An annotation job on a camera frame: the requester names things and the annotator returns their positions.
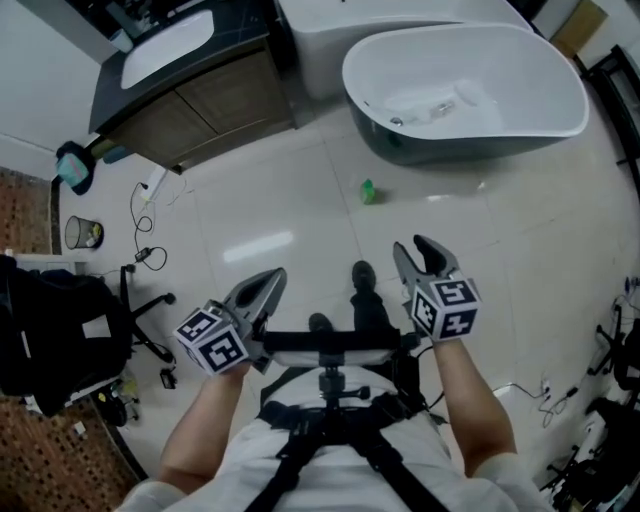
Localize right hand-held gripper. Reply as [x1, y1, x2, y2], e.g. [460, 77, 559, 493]
[393, 234, 481, 343]

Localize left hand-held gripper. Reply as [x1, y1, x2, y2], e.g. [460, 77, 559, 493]
[173, 267, 288, 375]

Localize person's left forearm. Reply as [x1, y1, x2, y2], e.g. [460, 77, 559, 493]
[157, 362, 251, 494]

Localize person's right forearm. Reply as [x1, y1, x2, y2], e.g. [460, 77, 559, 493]
[429, 339, 519, 479]

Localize person's right black shoe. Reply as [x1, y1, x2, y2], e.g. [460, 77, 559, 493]
[351, 259, 377, 297]

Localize person's right trouser leg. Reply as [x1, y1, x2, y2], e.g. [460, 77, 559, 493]
[348, 292, 402, 337]

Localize black chest harness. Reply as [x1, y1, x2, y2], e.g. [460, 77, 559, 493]
[257, 392, 451, 512]

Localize black office chair white label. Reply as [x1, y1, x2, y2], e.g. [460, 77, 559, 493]
[0, 254, 177, 419]

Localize black round wheeled device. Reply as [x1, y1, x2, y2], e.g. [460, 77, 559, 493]
[97, 387, 130, 427]

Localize black mesh waste bin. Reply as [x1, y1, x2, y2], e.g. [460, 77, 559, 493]
[64, 215, 106, 251]

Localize wooden vanity cabinet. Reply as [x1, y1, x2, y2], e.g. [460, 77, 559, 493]
[88, 0, 297, 176]

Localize teal rolled mat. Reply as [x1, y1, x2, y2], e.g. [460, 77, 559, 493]
[102, 144, 135, 165]

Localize dark green oval bathtub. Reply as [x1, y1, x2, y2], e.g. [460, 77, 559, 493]
[342, 22, 591, 167]

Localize person's white shirt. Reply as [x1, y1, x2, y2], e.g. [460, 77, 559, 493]
[115, 369, 554, 512]

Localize white desk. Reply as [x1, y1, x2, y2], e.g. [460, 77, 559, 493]
[12, 251, 79, 275]

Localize teal and black backpack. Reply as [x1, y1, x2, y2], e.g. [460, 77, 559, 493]
[54, 140, 97, 197]

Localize white rectangular bathtub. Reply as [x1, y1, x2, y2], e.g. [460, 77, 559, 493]
[276, 0, 535, 102]

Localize white sink basin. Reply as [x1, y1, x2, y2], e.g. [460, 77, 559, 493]
[121, 9, 216, 91]

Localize black metal rack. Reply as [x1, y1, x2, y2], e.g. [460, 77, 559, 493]
[573, 43, 640, 169]

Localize black framed glass door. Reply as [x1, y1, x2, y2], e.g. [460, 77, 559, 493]
[502, 0, 551, 24]

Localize white cup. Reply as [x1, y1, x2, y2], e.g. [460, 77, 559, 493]
[108, 27, 135, 55]

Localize brown cardboard sheet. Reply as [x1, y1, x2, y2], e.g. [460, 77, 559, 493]
[548, 0, 610, 59]

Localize black chest camera bar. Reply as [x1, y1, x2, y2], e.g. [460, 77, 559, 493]
[262, 329, 421, 366]

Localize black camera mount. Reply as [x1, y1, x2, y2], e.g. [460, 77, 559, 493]
[317, 363, 372, 409]

